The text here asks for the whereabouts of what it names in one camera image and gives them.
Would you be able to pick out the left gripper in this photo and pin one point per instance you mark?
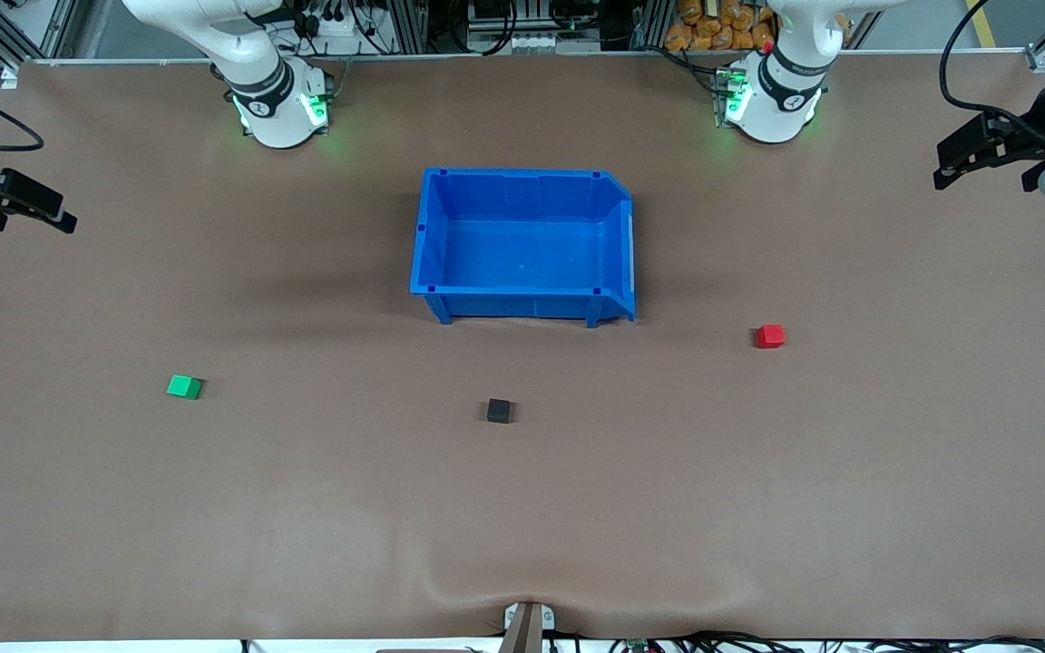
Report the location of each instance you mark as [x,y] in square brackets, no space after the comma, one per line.
[1028,142]

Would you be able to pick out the green cube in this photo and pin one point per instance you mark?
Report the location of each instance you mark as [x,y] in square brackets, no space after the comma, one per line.
[183,387]

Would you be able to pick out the red cube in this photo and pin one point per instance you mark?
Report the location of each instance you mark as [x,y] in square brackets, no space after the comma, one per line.
[769,336]

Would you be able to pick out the black cube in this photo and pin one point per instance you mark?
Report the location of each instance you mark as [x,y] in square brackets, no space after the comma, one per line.
[499,411]

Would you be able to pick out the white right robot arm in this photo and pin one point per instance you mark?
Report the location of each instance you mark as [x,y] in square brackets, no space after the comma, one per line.
[273,100]

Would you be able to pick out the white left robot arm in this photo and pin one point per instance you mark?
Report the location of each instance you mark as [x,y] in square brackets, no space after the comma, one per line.
[776,100]

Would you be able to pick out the orange snack bags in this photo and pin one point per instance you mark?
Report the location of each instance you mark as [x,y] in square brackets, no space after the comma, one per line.
[713,27]

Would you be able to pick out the white power strip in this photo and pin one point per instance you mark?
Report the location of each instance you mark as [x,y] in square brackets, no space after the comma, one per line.
[341,32]

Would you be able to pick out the brown table mat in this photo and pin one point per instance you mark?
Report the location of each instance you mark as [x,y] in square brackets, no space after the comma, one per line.
[305,499]

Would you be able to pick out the control cabinet with wiring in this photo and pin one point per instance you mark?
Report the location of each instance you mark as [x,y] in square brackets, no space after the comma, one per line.
[532,41]

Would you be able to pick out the blue plastic storage bin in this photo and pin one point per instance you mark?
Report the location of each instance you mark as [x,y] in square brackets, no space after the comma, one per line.
[522,254]

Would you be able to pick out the metal table clamp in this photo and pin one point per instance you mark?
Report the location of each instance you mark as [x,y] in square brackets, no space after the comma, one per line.
[527,626]

